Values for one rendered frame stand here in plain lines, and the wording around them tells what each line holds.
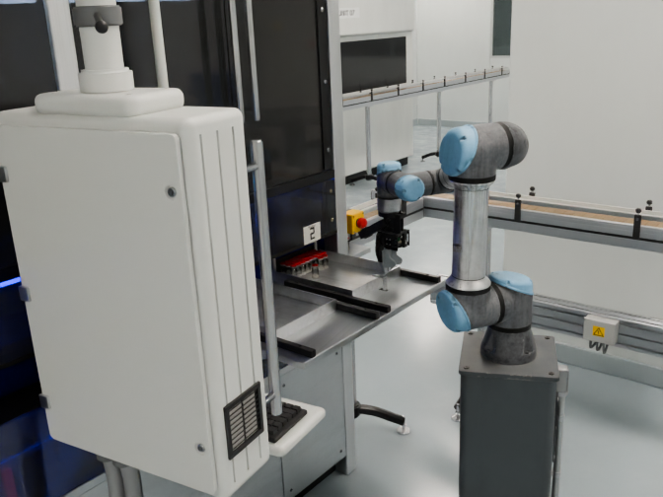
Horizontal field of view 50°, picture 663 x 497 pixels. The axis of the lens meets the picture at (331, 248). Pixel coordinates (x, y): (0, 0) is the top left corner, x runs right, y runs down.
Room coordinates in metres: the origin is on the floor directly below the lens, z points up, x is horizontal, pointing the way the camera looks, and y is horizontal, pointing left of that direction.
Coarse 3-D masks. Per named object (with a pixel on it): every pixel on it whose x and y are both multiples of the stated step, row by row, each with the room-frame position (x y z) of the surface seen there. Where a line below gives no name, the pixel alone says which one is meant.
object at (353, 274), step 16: (336, 256) 2.36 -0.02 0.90; (352, 256) 2.32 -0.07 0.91; (272, 272) 2.21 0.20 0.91; (320, 272) 2.26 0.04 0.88; (336, 272) 2.25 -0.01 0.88; (352, 272) 2.25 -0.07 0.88; (368, 272) 2.24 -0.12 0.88; (400, 272) 2.20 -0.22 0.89; (336, 288) 2.04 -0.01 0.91; (352, 288) 2.10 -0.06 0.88; (368, 288) 2.06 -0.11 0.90
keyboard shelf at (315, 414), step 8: (288, 400) 1.56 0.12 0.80; (304, 408) 1.52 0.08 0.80; (312, 408) 1.52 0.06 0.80; (320, 408) 1.52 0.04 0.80; (304, 416) 1.48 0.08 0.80; (312, 416) 1.48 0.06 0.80; (320, 416) 1.49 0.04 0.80; (296, 424) 1.45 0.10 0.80; (304, 424) 1.45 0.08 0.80; (312, 424) 1.46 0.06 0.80; (288, 432) 1.42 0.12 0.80; (296, 432) 1.42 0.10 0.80; (304, 432) 1.43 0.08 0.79; (280, 440) 1.39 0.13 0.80; (288, 440) 1.39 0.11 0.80; (296, 440) 1.40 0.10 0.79; (272, 448) 1.36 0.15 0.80; (280, 448) 1.36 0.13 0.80; (288, 448) 1.37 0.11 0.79; (280, 456) 1.35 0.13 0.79
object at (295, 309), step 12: (276, 288) 2.08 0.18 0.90; (288, 288) 2.05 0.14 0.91; (276, 300) 2.03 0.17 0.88; (288, 300) 2.03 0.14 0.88; (300, 300) 2.02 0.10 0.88; (312, 300) 1.99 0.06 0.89; (324, 300) 1.96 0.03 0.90; (276, 312) 1.94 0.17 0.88; (288, 312) 1.94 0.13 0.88; (300, 312) 1.93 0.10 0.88; (312, 312) 1.85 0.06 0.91; (324, 312) 1.89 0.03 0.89; (276, 324) 1.85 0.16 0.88; (288, 324) 1.78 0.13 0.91; (300, 324) 1.81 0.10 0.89
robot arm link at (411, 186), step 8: (392, 176) 2.08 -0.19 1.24; (400, 176) 2.06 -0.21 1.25; (408, 176) 2.03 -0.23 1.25; (416, 176) 2.05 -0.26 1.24; (424, 176) 2.06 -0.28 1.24; (392, 184) 2.06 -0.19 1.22; (400, 184) 2.02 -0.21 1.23; (408, 184) 2.00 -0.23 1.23; (416, 184) 2.01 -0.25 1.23; (424, 184) 2.04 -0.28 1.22; (432, 184) 2.05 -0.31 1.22; (392, 192) 2.07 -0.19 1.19; (400, 192) 2.02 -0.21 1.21; (408, 192) 2.00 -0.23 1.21; (416, 192) 2.01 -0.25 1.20; (424, 192) 2.05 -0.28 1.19; (408, 200) 2.01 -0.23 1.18; (416, 200) 2.02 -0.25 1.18
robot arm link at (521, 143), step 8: (512, 128) 1.73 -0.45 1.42; (520, 128) 1.75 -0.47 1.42; (512, 136) 1.86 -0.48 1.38; (520, 136) 1.72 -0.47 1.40; (520, 144) 1.72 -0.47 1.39; (528, 144) 1.75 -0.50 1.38; (520, 152) 1.72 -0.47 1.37; (512, 160) 1.72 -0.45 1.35; (520, 160) 1.74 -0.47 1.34; (440, 168) 2.08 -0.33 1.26; (504, 168) 1.74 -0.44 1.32; (432, 176) 2.07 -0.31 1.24; (440, 176) 2.05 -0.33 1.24; (440, 184) 2.05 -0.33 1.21; (448, 184) 2.03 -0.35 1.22; (432, 192) 2.06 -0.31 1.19; (440, 192) 2.08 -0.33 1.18; (448, 192) 2.11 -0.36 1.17
